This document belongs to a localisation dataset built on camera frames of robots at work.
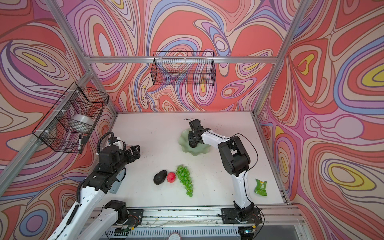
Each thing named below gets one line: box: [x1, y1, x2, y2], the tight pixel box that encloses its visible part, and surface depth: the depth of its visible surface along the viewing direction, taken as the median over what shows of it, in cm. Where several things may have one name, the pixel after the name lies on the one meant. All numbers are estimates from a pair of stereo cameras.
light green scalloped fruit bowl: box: [178, 128, 211, 156], surface depth 100 cm
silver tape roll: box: [71, 114, 95, 126], surface depth 75 cm
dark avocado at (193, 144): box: [189, 141, 198, 148], surface depth 98 cm
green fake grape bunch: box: [176, 164, 194, 198], surface depth 83 cm
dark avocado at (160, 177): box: [153, 170, 168, 185], surface depth 84 cm
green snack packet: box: [254, 178, 268, 196], surface depth 84 cm
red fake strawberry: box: [167, 172, 177, 183], surface depth 84 cm
